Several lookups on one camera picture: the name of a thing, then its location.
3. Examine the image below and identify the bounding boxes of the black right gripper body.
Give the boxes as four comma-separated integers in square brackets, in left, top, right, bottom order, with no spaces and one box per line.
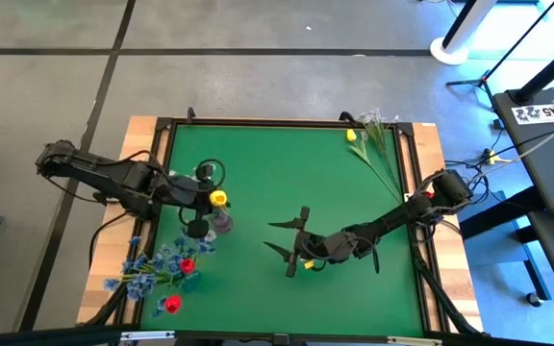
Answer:
[284,205,331,280]

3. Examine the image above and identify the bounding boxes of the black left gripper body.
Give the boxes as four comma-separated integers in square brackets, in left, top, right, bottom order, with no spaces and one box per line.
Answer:
[166,161,230,240]

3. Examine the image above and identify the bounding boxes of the yellow artificial tulip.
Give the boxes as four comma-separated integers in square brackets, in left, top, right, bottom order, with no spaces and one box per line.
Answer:
[208,188,233,212]
[344,128,406,203]

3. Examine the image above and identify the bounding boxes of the purple ribbed glass vase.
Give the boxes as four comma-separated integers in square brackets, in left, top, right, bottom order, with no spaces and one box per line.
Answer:
[211,210,235,235]

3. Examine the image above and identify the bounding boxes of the teal glass vase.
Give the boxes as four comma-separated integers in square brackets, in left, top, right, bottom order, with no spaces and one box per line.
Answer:
[180,270,202,295]

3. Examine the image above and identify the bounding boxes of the green table mat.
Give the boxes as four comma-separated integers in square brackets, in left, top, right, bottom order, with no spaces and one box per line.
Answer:
[139,123,425,337]

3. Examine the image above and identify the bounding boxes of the white round floor stand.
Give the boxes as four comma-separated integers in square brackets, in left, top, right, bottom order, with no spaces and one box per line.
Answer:
[429,0,500,67]

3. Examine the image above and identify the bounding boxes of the black tripod stand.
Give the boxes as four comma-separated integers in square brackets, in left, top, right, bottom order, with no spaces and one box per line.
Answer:
[445,0,554,105]

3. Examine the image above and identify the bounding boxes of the black desk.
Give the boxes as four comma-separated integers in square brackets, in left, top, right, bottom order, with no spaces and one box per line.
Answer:
[457,34,554,331]

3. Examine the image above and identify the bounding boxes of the white paper label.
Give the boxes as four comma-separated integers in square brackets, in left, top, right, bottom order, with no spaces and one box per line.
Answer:
[511,104,554,127]

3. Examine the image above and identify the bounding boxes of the black table edge frame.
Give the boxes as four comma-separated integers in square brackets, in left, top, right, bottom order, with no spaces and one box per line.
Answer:
[115,106,488,346]

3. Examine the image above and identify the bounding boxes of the silver metal bracket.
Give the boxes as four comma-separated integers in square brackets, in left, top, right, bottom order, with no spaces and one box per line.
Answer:
[119,330,176,342]
[386,335,443,346]

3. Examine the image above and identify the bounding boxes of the white cable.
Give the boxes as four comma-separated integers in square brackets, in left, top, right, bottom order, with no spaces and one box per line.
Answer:
[495,111,554,164]

